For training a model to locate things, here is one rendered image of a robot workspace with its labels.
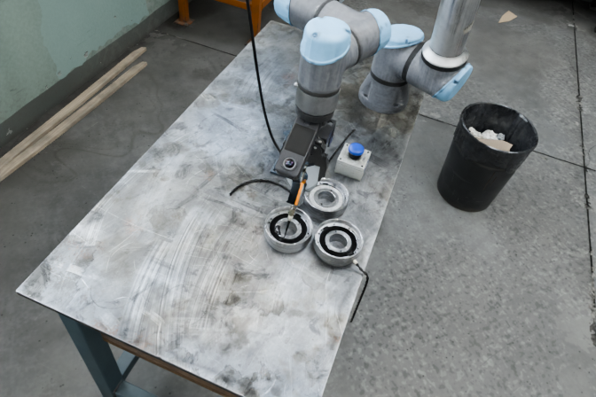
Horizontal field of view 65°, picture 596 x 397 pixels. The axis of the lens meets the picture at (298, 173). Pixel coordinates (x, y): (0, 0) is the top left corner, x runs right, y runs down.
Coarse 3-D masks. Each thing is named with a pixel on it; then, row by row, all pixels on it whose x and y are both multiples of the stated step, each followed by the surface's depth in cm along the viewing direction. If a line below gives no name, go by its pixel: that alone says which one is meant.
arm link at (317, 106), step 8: (296, 96) 82; (304, 96) 79; (336, 96) 80; (296, 104) 82; (304, 104) 80; (312, 104) 79; (320, 104) 79; (328, 104) 80; (336, 104) 82; (304, 112) 82; (312, 112) 81; (320, 112) 81; (328, 112) 81
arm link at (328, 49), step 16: (304, 32) 73; (320, 32) 72; (336, 32) 72; (304, 48) 74; (320, 48) 72; (336, 48) 72; (352, 48) 76; (304, 64) 75; (320, 64) 74; (336, 64) 74; (352, 64) 78; (304, 80) 77; (320, 80) 76; (336, 80) 77; (320, 96) 78
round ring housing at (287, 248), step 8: (280, 208) 105; (288, 208) 105; (296, 208) 105; (272, 216) 104; (304, 216) 105; (264, 224) 101; (280, 224) 103; (296, 224) 103; (312, 224) 102; (264, 232) 101; (296, 232) 102; (272, 240) 99; (304, 240) 99; (280, 248) 99; (288, 248) 99; (296, 248) 99
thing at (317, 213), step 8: (320, 184) 112; (328, 184) 112; (336, 184) 113; (320, 192) 111; (328, 192) 111; (344, 192) 111; (304, 200) 108; (336, 200) 109; (344, 200) 109; (312, 208) 106; (344, 208) 107; (320, 216) 107; (328, 216) 106; (336, 216) 107
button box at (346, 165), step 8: (344, 144) 121; (344, 152) 118; (368, 152) 119; (344, 160) 116; (352, 160) 117; (360, 160) 117; (368, 160) 122; (336, 168) 119; (344, 168) 118; (352, 168) 116; (360, 168) 116; (352, 176) 118; (360, 176) 117
